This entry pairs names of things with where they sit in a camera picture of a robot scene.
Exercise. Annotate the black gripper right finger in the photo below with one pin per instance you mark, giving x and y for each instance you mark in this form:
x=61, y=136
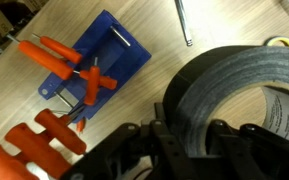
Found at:
x=250, y=153

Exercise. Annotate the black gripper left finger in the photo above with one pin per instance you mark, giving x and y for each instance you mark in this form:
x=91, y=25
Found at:
x=157, y=150

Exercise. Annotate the black tape roll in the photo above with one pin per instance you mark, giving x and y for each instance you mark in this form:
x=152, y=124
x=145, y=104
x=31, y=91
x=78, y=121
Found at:
x=237, y=73

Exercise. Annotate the blue hex key holder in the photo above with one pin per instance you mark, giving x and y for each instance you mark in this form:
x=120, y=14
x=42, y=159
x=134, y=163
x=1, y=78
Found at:
x=124, y=63

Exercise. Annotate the small cardboard box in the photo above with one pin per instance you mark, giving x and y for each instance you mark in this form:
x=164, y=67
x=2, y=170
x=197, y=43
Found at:
x=0, y=21

